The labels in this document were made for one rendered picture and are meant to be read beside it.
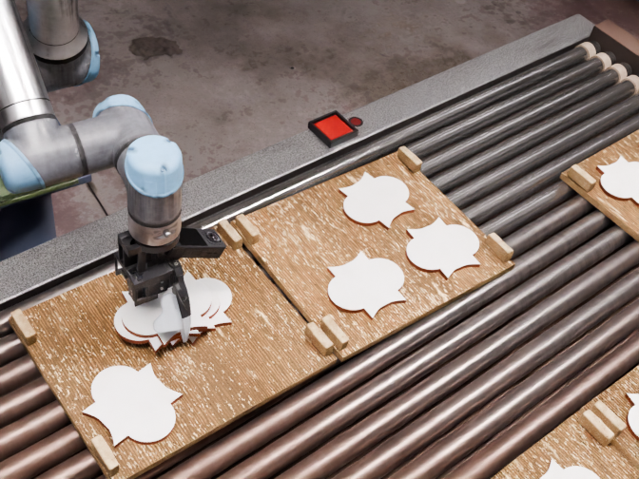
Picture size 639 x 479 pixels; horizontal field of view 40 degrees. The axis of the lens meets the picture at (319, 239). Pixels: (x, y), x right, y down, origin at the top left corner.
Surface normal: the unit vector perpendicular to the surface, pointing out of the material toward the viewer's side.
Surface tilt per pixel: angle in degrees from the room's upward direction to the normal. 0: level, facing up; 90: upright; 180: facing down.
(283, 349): 0
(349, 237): 0
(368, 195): 0
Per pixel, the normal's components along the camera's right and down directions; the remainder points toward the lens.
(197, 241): 0.52, -0.74
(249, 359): 0.13, -0.66
